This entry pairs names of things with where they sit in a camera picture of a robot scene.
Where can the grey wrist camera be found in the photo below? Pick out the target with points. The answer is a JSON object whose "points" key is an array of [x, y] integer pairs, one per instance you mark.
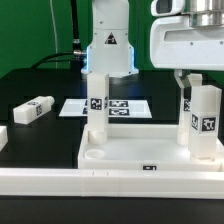
{"points": [[162, 8]]}

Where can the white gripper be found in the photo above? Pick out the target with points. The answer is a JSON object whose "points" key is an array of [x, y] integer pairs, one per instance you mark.
{"points": [[174, 44]]}

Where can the white marker base plate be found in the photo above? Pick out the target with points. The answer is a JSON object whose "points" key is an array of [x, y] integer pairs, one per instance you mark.
{"points": [[117, 108]]}

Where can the white desk top tray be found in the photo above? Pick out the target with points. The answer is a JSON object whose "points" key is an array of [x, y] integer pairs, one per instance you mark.
{"points": [[145, 147]]}

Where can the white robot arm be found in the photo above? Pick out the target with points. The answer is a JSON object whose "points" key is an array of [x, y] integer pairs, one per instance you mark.
{"points": [[110, 51]]}

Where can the white front fence bar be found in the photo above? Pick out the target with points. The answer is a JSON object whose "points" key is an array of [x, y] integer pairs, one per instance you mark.
{"points": [[111, 183]]}

